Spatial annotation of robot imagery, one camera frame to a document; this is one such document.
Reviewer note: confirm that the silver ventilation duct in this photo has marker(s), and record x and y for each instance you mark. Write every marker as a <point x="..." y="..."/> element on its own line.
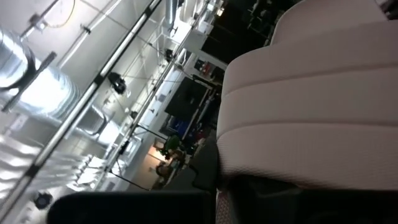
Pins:
<point x="46" y="93"/>

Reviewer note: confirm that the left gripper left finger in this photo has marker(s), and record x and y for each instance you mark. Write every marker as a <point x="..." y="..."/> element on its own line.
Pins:
<point x="130" y="208"/>

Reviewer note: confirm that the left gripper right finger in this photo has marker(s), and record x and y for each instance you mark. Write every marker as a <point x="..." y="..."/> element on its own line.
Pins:
<point x="311" y="208"/>

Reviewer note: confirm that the overhead light bar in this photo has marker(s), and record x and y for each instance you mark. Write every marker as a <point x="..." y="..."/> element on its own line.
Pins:
<point x="77" y="107"/>

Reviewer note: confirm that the round black ceiling fixture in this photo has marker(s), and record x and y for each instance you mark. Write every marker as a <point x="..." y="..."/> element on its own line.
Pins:
<point x="42" y="200"/>

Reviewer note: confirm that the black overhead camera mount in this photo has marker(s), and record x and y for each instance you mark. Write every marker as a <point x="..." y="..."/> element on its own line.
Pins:
<point x="117" y="83"/>

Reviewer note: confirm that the small green background plant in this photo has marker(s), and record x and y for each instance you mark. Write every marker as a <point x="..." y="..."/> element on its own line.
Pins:
<point x="171" y="143"/>

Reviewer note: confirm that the black background monitor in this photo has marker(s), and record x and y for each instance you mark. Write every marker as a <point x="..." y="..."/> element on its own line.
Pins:
<point x="186" y="98"/>

